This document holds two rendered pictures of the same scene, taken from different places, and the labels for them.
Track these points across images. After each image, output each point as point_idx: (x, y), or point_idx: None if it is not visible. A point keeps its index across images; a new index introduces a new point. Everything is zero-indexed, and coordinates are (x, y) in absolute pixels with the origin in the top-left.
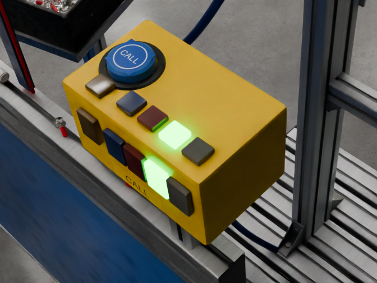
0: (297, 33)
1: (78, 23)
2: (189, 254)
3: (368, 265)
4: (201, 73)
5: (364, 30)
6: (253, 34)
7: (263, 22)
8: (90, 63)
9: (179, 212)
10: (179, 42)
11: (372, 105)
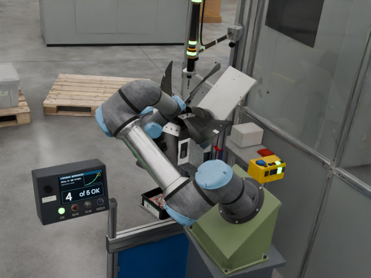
0: (81, 235)
1: None
2: None
3: None
4: (265, 158)
5: (95, 219)
6: (71, 246)
7: (67, 241)
8: (259, 166)
9: (280, 175)
10: (257, 158)
11: None
